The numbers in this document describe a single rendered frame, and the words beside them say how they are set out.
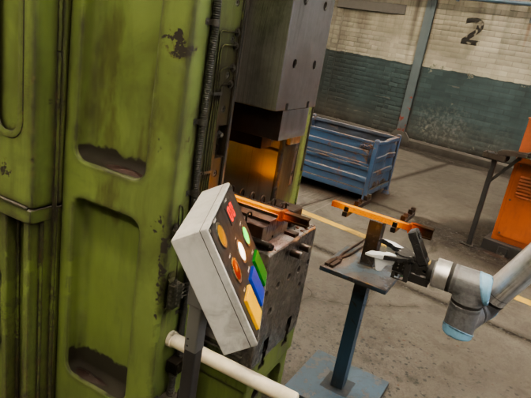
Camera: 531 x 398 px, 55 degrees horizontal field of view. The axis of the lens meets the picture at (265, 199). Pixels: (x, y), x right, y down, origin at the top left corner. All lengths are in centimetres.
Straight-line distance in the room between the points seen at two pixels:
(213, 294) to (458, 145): 852
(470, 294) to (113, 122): 116
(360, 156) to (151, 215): 418
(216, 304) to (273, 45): 78
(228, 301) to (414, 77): 876
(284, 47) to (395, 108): 835
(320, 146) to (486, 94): 425
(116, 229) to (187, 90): 55
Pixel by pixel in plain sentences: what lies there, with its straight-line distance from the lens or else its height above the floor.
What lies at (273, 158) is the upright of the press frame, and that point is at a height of 112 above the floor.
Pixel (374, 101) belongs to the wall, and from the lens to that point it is 999.
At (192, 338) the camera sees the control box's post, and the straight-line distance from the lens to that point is 131.
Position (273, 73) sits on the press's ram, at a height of 147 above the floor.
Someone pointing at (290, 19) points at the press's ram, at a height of 162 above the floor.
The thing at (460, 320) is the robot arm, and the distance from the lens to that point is 163.
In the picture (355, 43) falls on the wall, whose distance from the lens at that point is 1026.
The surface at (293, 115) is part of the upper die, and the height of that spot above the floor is 135.
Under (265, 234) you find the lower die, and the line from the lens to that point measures 169.
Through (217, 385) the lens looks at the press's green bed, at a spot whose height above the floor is 34.
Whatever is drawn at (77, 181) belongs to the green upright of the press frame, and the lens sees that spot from 167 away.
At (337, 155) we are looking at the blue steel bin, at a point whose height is 44.
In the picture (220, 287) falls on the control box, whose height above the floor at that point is 108.
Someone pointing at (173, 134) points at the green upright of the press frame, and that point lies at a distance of 139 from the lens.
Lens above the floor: 158
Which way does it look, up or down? 18 degrees down
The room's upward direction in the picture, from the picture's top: 10 degrees clockwise
